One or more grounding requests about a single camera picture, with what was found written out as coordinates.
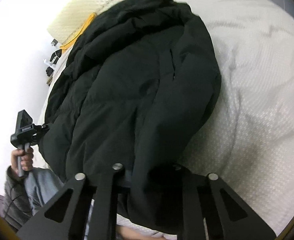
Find black puffer jacket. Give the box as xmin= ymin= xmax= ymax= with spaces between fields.
xmin=39 ymin=0 xmax=221 ymax=234

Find grey sleeve left forearm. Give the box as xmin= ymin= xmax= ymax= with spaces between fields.
xmin=2 ymin=166 xmax=33 ymax=232

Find person left hand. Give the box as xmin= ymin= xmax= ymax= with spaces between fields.
xmin=11 ymin=147 xmax=34 ymax=178

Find grey trouser leg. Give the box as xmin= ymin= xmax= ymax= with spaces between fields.
xmin=24 ymin=168 xmax=64 ymax=216

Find wooden nightstand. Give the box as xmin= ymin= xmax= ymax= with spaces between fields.
xmin=47 ymin=76 xmax=53 ymax=86

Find black bag on nightstand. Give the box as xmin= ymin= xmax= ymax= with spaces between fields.
xmin=46 ymin=49 xmax=62 ymax=77

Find grey bed blanket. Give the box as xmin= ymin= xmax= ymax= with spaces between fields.
xmin=31 ymin=0 xmax=294 ymax=240

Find yellow crown pillow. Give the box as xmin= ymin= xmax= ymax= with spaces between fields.
xmin=60 ymin=12 xmax=97 ymax=54

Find cream quilted headboard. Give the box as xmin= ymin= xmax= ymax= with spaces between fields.
xmin=47 ymin=0 xmax=174 ymax=48

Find wall power socket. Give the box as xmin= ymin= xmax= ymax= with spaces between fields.
xmin=51 ymin=39 xmax=58 ymax=46

